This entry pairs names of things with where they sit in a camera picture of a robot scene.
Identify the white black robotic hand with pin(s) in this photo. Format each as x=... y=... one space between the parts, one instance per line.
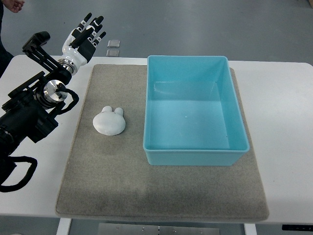
x=79 y=48

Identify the white bunny toy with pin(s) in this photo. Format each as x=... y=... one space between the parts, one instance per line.
x=109 y=122

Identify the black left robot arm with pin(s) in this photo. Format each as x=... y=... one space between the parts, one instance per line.
x=33 y=106

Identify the blue plastic box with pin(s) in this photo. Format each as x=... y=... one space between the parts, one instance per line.
x=192 y=114

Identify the person's hand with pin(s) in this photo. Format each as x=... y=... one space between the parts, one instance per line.
x=14 y=6

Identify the upper floor plate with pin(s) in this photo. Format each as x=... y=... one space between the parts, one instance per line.
x=113 y=44

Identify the floor plate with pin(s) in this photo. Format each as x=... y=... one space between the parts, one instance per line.
x=113 y=44
x=113 y=53

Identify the lower floor plate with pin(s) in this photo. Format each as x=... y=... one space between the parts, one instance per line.
x=113 y=53

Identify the person's dark clothing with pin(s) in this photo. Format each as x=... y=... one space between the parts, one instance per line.
x=5 y=56

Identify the grey felt mat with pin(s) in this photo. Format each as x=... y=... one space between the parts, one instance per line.
x=109 y=177

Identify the white left table leg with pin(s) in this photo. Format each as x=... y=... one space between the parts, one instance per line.
x=64 y=226

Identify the white table leg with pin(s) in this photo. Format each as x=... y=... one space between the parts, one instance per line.
x=250 y=229
x=64 y=226

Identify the white right table leg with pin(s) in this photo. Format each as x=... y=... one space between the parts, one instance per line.
x=250 y=229

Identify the black table control panel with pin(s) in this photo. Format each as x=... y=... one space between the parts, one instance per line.
x=300 y=228

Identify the metal table base plate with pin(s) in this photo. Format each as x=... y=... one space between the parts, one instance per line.
x=129 y=229

